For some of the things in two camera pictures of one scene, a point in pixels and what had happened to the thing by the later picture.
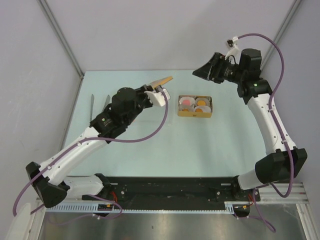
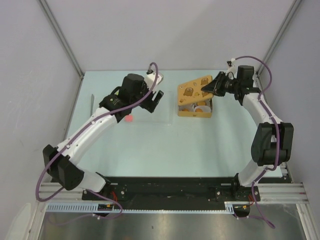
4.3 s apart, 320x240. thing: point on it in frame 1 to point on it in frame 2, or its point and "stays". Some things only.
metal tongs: (92, 101) stays
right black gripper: (211, 71) to (215, 86)
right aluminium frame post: (285, 24) stays
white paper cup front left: (190, 107) stays
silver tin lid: (160, 82) to (191, 92)
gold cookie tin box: (195, 114) stays
